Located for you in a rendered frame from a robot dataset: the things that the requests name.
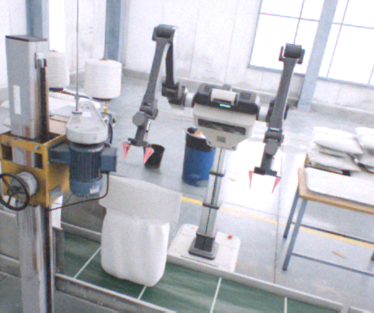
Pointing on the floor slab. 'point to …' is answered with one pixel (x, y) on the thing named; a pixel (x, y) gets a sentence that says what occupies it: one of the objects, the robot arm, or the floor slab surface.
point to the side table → (334, 231)
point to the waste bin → (196, 159)
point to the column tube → (36, 256)
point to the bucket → (155, 156)
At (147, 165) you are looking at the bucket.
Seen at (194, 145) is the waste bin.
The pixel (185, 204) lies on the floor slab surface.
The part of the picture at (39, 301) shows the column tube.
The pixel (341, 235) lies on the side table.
